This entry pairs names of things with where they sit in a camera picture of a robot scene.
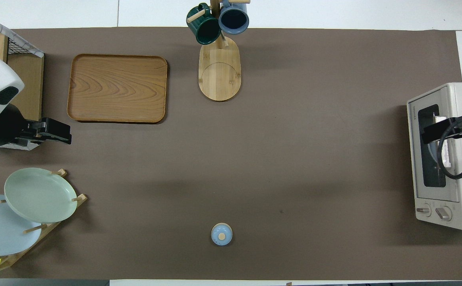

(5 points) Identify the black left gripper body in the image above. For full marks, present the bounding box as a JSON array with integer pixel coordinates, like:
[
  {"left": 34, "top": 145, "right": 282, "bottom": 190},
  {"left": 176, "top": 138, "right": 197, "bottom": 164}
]
[{"left": 15, "top": 118, "right": 52, "bottom": 147}]

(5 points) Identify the glass oven door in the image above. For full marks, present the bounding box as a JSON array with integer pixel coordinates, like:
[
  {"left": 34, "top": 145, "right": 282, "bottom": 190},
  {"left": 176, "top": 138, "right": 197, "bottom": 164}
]
[{"left": 408, "top": 88, "right": 461, "bottom": 202}]

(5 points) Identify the pale green plate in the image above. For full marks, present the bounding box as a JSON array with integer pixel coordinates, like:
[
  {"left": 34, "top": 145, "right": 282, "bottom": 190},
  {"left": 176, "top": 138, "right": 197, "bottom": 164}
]
[{"left": 4, "top": 167, "right": 78, "bottom": 224}]

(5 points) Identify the wooden serving tray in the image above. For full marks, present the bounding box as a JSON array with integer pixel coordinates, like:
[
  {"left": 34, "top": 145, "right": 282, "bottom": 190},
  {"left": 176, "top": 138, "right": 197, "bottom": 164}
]
[{"left": 67, "top": 54, "right": 168, "bottom": 124}]

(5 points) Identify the wooden plate rack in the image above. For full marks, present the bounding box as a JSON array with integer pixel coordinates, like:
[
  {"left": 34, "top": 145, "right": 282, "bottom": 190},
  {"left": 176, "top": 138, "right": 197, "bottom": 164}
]
[{"left": 0, "top": 169, "right": 88, "bottom": 272}]

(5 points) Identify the brown table mat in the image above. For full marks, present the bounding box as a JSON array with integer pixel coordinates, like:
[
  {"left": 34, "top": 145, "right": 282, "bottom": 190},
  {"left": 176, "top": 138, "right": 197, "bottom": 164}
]
[{"left": 0, "top": 27, "right": 462, "bottom": 281}]

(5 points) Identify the wooden mug tree stand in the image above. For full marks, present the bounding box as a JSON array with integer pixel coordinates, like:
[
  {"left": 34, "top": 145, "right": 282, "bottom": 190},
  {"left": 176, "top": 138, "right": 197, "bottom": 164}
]
[{"left": 186, "top": 0, "right": 251, "bottom": 102}]

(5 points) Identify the dark green mug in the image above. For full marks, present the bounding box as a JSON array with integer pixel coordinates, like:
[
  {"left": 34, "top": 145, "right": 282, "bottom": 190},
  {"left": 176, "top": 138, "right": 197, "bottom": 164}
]
[{"left": 186, "top": 3, "right": 222, "bottom": 45}]

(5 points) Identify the small blue white bell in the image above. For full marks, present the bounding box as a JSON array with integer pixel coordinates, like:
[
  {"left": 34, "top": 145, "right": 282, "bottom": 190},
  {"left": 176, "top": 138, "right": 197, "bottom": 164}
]
[{"left": 211, "top": 222, "right": 233, "bottom": 246}]

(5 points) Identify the blue mug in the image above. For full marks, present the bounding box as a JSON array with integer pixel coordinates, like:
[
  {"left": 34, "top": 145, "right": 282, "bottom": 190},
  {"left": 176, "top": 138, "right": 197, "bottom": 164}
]
[{"left": 218, "top": 0, "right": 250, "bottom": 35}]

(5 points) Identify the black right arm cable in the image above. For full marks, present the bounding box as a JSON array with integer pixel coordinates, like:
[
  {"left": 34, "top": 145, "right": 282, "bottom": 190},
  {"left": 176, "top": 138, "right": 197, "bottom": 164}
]
[{"left": 437, "top": 118, "right": 462, "bottom": 180}]

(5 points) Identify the wooden shelf with wire basket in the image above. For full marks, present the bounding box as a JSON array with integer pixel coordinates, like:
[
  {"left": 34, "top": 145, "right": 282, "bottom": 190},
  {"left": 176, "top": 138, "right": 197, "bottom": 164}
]
[{"left": 0, "top": 10, "right": 44, "bottom": 151}]

